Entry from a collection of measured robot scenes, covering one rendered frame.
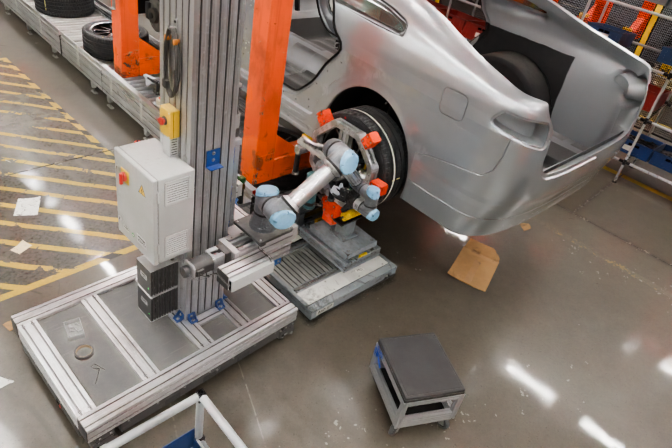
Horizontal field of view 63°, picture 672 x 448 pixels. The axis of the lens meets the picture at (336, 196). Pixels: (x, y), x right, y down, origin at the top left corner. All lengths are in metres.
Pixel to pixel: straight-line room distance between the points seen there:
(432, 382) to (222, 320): 1.19
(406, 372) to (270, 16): 2.08
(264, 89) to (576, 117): 2.49
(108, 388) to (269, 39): 2.03
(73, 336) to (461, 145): 2.27
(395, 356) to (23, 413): 1.86
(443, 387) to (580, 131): 2.50
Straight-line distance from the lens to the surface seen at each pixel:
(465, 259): 4.41
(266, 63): 3.35
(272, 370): 3.27
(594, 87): 4.60
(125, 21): 5.05
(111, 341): 3.13
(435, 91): 3.13
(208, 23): 2.32
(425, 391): 2.94
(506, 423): 3.46
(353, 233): 3.92
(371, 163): 3.27
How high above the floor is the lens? 2.55
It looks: 33 degrees down
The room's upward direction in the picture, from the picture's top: 12 degrees clockwise
